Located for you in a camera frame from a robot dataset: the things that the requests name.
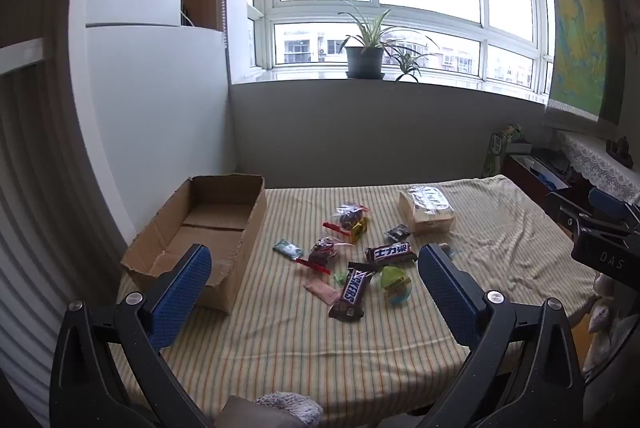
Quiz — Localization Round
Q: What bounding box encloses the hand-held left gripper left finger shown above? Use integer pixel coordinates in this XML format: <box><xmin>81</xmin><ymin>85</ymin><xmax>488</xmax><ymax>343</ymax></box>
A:
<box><xmin>50</xmin><ymin>244</ymin><xmax>213</xmax><ymax>428</ymax></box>

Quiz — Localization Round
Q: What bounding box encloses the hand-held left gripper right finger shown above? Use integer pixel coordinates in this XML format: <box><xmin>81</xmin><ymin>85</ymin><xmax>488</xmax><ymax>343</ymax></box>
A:
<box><xmin>417</xmin><ymin>244</ymin><xmax>586</xmax><ymax>428</ymax></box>

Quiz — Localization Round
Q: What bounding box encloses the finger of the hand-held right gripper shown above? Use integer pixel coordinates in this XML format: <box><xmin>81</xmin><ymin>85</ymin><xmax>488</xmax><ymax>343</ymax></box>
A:
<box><xmin>588</xmin><ymin>187</ymin><xmax>640</xmax><ymax>225</ymax></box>
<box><xmin>545</xmin><ymin>192</ymin><xmax>594</xmax><ymax>237</ymax></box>

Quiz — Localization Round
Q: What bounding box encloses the green jelly cup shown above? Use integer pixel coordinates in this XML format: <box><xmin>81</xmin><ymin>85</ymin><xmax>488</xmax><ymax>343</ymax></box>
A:
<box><xmin>380</xmin><ymin>265</ymin><xmax>408</xmax><ymax>289</ymax></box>

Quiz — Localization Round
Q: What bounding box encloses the chocolate bar with blue label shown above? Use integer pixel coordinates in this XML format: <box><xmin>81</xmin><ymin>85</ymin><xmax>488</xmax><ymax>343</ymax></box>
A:
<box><xmin>365</xmin><ymin>242</ymin><xmax>417</xmax><ymax>266</ymax></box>

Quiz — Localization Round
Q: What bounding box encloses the cardboard box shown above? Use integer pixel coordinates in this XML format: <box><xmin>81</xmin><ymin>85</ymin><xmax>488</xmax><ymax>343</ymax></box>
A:
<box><xmin>120</xmin><ymin>174</ymin><xmax>267</xmax><ymax>315</ymax></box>

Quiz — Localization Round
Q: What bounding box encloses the brown chocolate bar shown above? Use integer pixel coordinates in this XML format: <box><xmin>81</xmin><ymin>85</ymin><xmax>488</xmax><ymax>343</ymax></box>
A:
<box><xmin>328</xmin><ymin>261</ymin><xmax>376</xmax><ymax>321</ymax></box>

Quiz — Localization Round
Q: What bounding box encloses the green mint candy packet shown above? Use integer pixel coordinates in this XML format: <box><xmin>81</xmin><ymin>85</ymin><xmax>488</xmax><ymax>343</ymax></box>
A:
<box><xmin>272</xmin><ymin>239</ymin><xmax>304</xmax><ymax>259</ymax></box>

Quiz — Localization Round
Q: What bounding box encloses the clear red-ended snack packet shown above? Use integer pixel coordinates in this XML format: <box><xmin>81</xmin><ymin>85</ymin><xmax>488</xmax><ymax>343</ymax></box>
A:
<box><xmin>295</xmin><ymin>235</ymin><xmax>356</xmax><ymax>276</ymax></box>
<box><xmin>322</xmin><ymin>203</ymin><xmax>373</xmax><ymax>239</ymax></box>

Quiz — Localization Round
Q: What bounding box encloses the white lace cloth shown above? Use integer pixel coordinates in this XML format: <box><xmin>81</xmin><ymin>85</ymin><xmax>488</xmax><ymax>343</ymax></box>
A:
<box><xmin>557</xmin><ymin>130</ymin><xmax>640</xmax><ymax>209</ymax></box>

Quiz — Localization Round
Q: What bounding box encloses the dark wooden cabinet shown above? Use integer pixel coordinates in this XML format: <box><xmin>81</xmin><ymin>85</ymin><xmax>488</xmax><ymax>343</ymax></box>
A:
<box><xmin>502</xmin><ymin>150</ymin><xmax>591</xmax><ymax>231</ymax></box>

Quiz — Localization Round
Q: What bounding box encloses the pale patterned cloth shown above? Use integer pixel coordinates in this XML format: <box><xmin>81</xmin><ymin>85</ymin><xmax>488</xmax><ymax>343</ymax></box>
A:
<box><xmin>575</xmin><ymin>273</ymin><xmax>617</xmax><ymax>369</ymax></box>

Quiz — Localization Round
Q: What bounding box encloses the small brown figurine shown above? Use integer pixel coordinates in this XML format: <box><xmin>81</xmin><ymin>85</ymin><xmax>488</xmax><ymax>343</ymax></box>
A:
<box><xmin>606</xmin><ymin>137</ymin><xmax>633</xmax><ymax>169</ymax></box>

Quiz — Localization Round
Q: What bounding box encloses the green printed box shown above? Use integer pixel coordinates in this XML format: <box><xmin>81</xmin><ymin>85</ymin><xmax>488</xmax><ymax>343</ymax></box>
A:
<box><xmin>482</xmin><ymin>133</ymin><xmax>509</xmax><ymax>179</ymax></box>

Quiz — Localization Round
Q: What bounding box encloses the plastic-wrapped cake block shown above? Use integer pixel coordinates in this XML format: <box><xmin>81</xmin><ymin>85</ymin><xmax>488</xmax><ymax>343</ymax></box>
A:
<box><xmin>398</xmin><ymin>185</ymin><xmax>456</xmax><ymax>235</ymax></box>

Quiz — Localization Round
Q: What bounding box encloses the striped bed sheet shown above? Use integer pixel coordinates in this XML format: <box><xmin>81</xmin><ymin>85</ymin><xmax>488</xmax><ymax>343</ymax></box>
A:
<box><xmin>107</xmin><ymin>175</ymin><xmax>601</xmax><ymax>426</ymax></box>

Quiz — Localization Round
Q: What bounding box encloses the pink snack packet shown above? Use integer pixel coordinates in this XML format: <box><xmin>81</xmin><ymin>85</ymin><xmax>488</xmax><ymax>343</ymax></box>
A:
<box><xmin>304</xmin><ymin>279</ymin><xmax>340</xmax><ymax>306</ymax></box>

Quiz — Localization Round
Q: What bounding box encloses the grey knitted cloth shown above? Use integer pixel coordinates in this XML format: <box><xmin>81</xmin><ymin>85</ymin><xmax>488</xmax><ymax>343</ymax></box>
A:
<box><xmin>255</xmin><ymin>392</ymin><xmax>323</xmax><ymax>428</ymax></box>

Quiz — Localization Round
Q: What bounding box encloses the white wardrobe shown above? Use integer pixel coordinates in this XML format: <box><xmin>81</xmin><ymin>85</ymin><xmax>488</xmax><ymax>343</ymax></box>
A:
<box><xmin>70</xmin><ymin>0</ymin><xmax>231</xmax><ymax>259</ymax></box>

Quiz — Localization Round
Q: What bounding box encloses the potted spider plant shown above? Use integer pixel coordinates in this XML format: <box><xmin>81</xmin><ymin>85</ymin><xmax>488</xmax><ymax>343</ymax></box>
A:
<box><xmin>337</xmin><ymin>0</ymin><xmax>441</xmax><ymax>83</ymax></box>

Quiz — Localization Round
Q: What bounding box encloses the white framed window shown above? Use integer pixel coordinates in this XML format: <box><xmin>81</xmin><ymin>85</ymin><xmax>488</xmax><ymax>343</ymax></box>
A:
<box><xmin>247</xmin><ymin>0</ymin><xmax>556</xmax><ymax>103</ymax></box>

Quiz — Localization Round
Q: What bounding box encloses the wall map poster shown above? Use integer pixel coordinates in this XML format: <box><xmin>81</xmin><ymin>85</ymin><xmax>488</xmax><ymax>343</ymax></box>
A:
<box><xmin>542</xmin><ymin>0</ymin><xmax>623</xmax><ymax>131</ymax></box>

